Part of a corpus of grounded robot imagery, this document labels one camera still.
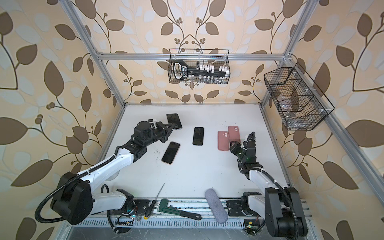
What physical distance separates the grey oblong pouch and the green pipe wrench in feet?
0.26

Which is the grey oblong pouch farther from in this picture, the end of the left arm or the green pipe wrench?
the end of the left arm

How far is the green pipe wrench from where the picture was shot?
28.9 inches

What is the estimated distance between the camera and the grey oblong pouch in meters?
0.71
